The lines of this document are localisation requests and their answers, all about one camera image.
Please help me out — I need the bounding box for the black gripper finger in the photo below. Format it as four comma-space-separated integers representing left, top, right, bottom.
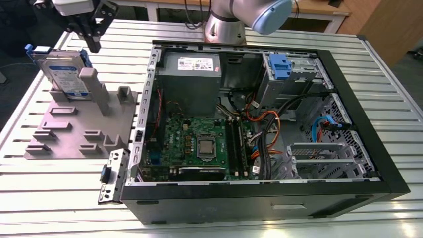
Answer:
32, 0, 95, 54
92, 1, 121, 54

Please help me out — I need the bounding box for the hard disk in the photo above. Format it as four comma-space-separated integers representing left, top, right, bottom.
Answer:
24, 44, 92, 101

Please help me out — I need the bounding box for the metal disk bay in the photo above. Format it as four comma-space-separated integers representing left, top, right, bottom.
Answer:
286, 142, 381, 180

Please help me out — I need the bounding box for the grey parts rack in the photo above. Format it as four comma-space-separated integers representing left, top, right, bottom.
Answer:
24, 68, 143, 161

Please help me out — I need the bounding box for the grey power supply unit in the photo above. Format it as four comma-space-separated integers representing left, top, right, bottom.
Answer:
155, 51, 222, 119

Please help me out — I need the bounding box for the green motherboard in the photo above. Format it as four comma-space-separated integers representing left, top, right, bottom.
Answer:
138, 115, 262, 183

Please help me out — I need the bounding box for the blue drive latch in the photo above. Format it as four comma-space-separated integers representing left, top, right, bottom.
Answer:
270, 53, 294, 81

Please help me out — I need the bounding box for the CPU socket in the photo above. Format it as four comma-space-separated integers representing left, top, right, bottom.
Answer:
195, 132, 222, 163

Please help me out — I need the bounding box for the metal optical drive cage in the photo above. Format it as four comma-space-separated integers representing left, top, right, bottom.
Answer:
257, 51, 334, 111

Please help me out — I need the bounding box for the silver CPU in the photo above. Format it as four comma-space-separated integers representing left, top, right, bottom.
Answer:
198, 140, 218, 154

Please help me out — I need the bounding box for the green RAM stick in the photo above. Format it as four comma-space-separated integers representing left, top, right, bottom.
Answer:
235, 116, 250, 177

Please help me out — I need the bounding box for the black graphics card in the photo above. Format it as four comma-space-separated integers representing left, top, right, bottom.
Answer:
167, 165, 229, 182

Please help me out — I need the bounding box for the black open PC case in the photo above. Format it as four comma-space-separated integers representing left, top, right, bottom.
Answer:
119, 39, 411, 225

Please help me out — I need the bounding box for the brown wooden cabinet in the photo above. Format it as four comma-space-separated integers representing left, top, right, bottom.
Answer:
341, 0, 423, 67

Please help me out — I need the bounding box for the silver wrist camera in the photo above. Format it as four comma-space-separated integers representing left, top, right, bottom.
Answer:
52, 0, 95, 17

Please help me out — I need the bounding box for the wooden desk white frame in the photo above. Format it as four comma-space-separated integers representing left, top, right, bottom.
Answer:
290, 0, 351, 33
119, 0, 213, 22

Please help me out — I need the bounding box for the red black twisted wire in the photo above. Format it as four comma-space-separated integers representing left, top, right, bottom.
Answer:
154, 88, 166, 143

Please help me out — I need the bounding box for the yellow black wire bundle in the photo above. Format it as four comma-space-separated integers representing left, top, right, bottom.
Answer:
217, 103, 245, 118

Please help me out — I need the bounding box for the orange wire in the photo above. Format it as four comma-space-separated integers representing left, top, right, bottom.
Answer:
246, 111, 282, 159

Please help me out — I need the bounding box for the black cable bundle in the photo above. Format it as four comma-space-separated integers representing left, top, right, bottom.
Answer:
257, 91, 331, 179

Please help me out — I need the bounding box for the blue data wire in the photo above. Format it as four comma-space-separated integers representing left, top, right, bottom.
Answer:
310, 116, 335, 143

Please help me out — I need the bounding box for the black power wire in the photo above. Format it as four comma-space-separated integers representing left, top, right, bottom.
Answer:
326, 122, 353, 130

